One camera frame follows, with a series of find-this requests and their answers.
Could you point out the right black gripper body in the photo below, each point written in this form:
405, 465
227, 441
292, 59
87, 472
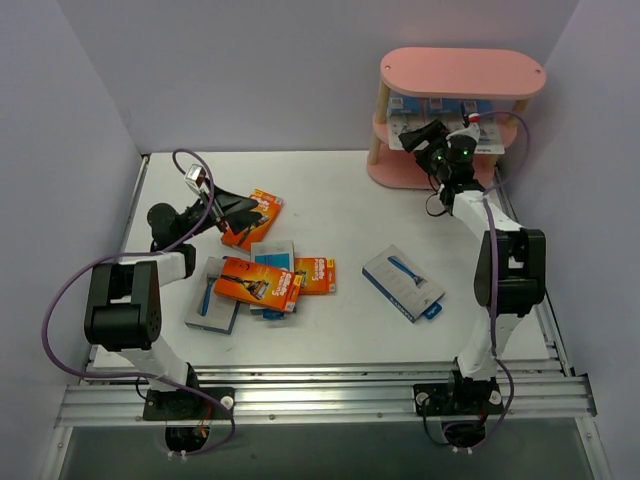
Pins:
425, 148

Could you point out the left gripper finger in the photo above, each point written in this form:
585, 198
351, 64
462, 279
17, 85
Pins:
242, 220
226, 200

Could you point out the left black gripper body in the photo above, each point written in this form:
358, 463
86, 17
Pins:
215, 211

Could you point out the blue razor blister pack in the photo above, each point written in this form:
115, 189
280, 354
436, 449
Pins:
443, 113

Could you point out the orange gillette box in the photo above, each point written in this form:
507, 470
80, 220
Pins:
269, 205
318, 275
255, 284

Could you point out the white Gillette SkinGuard blister pack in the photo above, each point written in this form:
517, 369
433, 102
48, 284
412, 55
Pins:
404, 114

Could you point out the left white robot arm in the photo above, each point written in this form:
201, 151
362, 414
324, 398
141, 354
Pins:
123, 312

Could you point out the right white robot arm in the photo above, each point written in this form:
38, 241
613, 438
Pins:
510, 274

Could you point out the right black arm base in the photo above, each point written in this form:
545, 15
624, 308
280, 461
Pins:
455, 416

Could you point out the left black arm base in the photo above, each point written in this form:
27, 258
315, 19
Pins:
188, 418

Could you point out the pink three-tier shelf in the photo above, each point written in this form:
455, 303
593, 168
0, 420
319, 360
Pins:
442, 72

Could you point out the white blue Harry's box centre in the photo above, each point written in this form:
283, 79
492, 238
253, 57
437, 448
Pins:
274, 253

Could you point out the orange Gillette box front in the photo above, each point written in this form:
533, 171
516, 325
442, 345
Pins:
255, 284

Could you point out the grey Harry's box left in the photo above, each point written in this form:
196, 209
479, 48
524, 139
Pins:
207, 310

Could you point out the grey harry's box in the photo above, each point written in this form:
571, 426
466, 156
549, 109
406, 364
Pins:
404, 284
207, 310

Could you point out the grey Harry's box right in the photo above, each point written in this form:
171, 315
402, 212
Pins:
404, 284

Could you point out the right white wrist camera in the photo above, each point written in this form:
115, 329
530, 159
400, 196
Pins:
473, 129

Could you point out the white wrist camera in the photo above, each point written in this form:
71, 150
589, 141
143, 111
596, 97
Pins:
195, 178
473, 129

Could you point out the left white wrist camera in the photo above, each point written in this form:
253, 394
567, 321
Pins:
195, 178

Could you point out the aluminium rail frame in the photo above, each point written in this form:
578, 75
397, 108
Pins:
351, 357

